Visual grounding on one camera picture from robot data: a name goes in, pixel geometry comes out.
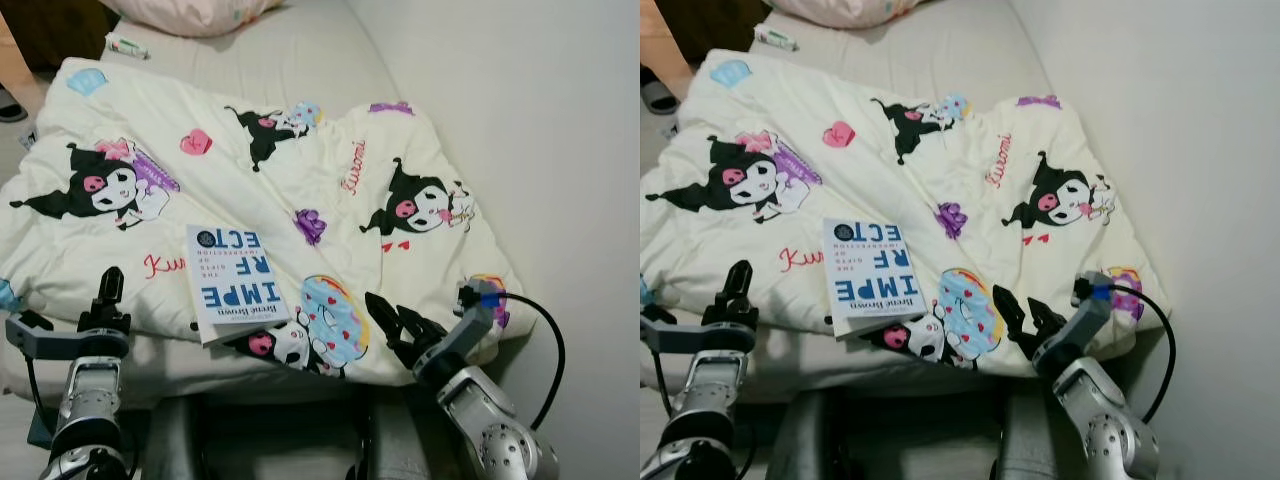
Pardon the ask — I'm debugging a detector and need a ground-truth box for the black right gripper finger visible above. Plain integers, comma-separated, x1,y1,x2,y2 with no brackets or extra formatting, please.
1020,297,1067,336
365,293,408,346
395,305,448,341
990,285,1033,346

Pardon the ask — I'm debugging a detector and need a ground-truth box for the white book with blue letters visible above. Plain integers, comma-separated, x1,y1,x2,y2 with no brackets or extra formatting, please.
186,225,292,346
822,217,929,338

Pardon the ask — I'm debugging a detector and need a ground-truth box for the cream cartoon print blanket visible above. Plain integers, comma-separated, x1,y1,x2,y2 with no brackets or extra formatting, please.
640,48,1143,379
0,57,511,386

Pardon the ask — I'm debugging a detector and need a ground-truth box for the grey robot right leg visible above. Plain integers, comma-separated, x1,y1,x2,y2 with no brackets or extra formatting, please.
358,390,431,480
990,385,1059,480

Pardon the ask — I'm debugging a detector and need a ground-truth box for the grey robot leg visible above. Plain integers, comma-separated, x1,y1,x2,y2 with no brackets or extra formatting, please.
768,392,831,480
990,385,1059,480
358,390,431,480

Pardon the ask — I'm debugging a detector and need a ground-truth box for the grey robot left leg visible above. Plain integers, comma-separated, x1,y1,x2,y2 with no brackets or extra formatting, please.
768,392,831,480

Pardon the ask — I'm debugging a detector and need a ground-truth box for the person in black shorts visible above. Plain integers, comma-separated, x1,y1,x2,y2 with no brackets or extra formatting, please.
0,12,46,106
640,0,693,99

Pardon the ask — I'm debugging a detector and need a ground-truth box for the mattress with beige sheet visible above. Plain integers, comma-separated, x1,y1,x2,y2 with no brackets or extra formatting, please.
640,0,1151,401
0,0,511,406

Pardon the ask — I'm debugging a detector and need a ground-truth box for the pink pillow with dots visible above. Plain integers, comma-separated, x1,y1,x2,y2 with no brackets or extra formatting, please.
765,0,926,31
100,0,286,39

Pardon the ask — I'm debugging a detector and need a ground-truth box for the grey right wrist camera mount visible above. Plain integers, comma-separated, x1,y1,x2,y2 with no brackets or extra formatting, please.
1035,270,1114,367
438,278,503,363

